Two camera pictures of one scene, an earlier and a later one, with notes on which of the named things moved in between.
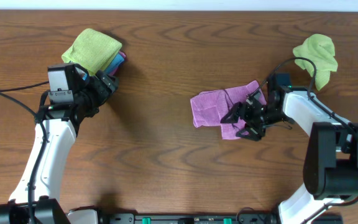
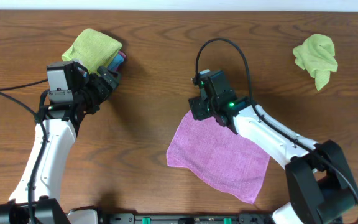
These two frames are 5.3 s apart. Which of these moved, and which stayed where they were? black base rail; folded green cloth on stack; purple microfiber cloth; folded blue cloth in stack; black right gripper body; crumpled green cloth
Moved: black right gripper body; purple microfiber cloth
Stayed: crumpled green cloth; black base rail; folded blue cloth in stack; folded green cloth on stack
